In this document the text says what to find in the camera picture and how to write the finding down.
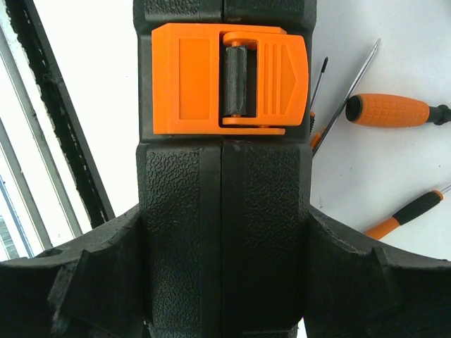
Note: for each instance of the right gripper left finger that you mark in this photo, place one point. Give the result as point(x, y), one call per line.
point(90, 286)

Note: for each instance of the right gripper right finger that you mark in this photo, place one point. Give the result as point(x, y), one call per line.
point(359, 287)

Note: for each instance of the black plastic tool case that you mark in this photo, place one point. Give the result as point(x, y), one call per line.
point(224, 217)

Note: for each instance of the orange grip bit screwdriver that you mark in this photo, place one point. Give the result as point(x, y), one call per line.
point(386, 110)

